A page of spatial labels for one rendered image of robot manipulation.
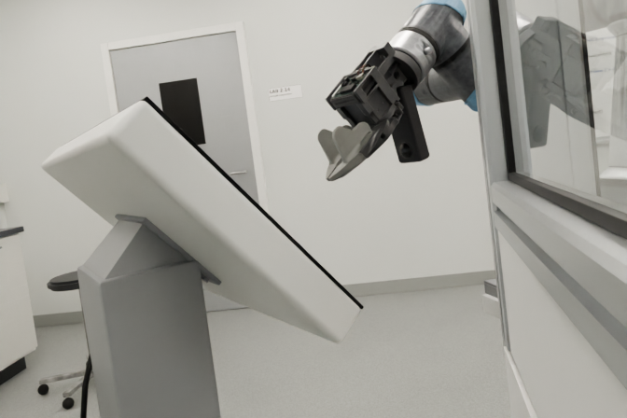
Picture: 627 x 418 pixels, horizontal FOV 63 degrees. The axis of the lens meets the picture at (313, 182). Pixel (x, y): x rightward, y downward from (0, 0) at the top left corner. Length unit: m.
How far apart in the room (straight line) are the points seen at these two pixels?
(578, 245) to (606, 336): 0.03
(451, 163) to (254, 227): 3.47
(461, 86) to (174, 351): 0.57
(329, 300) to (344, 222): 3.37
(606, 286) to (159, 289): 0.54
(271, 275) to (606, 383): 0.34
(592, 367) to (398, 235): 3.71
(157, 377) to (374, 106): 0.44
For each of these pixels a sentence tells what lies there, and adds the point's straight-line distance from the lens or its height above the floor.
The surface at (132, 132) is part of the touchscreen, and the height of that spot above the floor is 1.17.
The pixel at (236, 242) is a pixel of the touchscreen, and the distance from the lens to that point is 0.48.
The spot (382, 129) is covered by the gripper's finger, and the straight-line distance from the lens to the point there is 0.70.
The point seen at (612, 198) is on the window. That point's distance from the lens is 0.22.
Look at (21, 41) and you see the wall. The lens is 4.78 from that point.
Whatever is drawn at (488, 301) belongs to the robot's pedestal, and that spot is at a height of 0.75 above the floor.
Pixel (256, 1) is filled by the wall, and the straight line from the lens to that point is 4.09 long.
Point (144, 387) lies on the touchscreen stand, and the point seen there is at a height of 0.89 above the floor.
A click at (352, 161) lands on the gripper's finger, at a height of 1.11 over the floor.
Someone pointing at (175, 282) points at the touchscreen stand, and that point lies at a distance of 0.65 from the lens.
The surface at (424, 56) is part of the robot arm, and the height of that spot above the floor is 1.25.
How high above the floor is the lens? 1.13
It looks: 3 degrees down
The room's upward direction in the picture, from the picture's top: 7 degrees counter-clockwise
